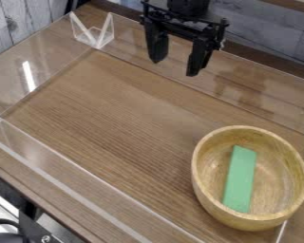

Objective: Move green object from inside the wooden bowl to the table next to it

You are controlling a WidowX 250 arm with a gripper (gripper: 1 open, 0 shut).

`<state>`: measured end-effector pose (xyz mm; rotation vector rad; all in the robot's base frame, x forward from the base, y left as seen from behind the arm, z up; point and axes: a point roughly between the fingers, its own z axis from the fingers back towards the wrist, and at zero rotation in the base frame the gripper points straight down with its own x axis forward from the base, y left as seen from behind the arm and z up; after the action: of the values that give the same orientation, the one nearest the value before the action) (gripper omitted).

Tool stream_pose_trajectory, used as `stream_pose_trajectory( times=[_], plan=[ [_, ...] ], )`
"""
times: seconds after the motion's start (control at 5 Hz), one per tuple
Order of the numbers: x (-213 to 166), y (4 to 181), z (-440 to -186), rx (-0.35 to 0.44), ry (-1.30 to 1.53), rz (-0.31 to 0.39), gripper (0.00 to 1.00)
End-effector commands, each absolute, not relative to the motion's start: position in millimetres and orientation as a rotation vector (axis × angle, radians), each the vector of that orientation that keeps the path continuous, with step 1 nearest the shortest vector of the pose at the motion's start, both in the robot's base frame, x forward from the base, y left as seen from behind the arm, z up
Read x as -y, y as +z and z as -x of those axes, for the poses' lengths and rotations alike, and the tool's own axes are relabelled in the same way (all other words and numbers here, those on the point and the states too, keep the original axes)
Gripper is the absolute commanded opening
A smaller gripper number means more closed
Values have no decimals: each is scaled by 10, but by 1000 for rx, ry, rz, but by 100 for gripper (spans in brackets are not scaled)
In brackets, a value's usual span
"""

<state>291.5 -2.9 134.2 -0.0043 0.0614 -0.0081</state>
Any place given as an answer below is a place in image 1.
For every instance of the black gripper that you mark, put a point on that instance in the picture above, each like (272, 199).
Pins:
(190, 15)

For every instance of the wooden bowl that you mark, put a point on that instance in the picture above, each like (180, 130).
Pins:
(278, 191)

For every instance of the black metal table bracket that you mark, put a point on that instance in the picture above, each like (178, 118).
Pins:
(35, 233)

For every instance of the clear acrylic corner bracket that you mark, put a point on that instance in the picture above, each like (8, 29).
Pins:
(95, 37)

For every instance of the clear acrylic tray walls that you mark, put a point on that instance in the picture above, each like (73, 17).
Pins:
(99, 127)

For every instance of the green rectangular block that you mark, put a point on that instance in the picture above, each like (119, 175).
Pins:
(239, 182)

